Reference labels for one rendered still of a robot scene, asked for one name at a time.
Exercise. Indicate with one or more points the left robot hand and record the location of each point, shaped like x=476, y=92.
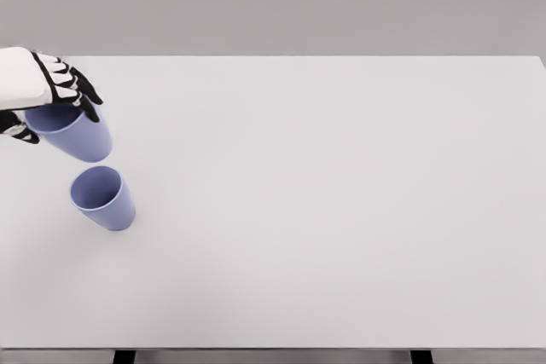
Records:
x=25, y=82

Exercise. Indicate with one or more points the lavender blue plastic cup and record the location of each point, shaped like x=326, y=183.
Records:
x=112, y=209
x=83, y=136

